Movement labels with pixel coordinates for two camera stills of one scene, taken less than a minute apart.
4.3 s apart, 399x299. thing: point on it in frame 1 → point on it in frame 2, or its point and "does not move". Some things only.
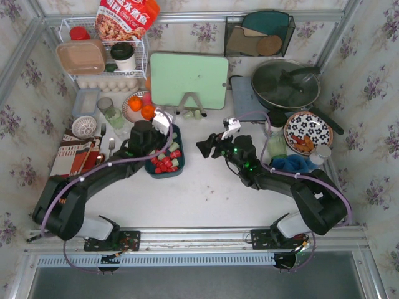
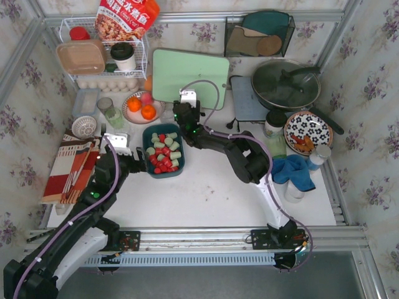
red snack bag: (125, 20) does not move
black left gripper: (159, 141) → (134, 159)
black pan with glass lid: (288, 85) does not move
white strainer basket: (83, 127) does not move
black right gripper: (215, 147) → (186, 109)
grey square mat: (245, 99) does not move
